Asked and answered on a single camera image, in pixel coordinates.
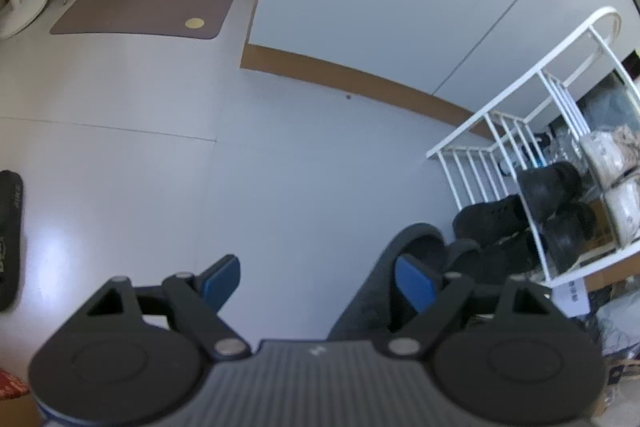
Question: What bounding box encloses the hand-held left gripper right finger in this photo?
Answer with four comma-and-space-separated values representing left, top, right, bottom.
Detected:
386, 255, 559, 361

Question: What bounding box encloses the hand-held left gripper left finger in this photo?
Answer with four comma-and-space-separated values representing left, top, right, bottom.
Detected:
86, 254, 252, 361

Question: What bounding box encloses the black chunky clog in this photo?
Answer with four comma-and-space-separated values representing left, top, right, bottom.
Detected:
516, 161, 584, 222
541, 202, 597, 274

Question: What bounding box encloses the plain white sneaker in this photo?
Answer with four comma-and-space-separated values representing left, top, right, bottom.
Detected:
602, 179, 640, 249

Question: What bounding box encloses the white patterned sneaker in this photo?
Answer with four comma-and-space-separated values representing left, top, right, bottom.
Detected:
580, 126, 640, 190

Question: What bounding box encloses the white metal shoe rack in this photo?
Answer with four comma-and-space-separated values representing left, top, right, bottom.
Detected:
426, 6, 640, 289

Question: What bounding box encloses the white milk carton box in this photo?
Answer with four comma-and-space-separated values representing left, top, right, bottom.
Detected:
551, 276, 592, 317

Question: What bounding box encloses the pack of water bottles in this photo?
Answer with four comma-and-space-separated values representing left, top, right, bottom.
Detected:
500, 127, 583, 178

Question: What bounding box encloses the black slide sandal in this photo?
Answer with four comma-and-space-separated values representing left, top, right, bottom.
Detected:
0, 170, 24, 310

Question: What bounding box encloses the grey cloth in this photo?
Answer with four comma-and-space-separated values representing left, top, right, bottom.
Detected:
582, 72, 640, 132

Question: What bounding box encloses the brown door mat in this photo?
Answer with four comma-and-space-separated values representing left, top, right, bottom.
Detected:
49, 0, 241, 40

